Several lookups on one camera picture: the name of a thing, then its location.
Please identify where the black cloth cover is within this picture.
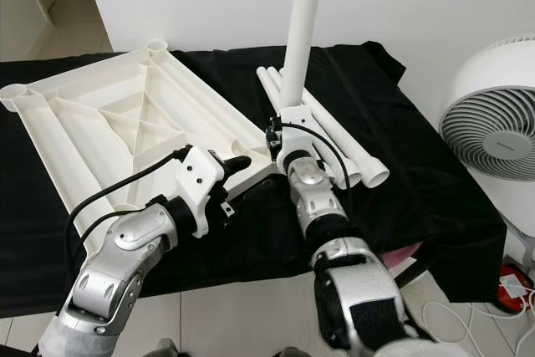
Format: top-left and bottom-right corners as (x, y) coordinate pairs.
(0, 39), (507, 316)

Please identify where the white plastic ribbed table top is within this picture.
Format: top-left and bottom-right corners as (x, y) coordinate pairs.
(0, 39), (281, 245)

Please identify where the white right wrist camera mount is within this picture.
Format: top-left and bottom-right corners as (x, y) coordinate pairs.
(269, 105), (320, 176)

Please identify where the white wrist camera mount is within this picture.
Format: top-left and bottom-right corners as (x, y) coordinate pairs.
(269, 105), (320, 176)
(171, 146), (227, 237)

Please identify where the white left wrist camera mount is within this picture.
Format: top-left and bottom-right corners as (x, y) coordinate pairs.
(171, 146), (227, 237)

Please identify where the red black cable reel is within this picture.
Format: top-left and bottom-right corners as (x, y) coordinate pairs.
(497, 265), (532, 299)

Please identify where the white floor fan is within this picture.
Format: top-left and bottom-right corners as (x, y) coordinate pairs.
(439, 35), (535, 270)

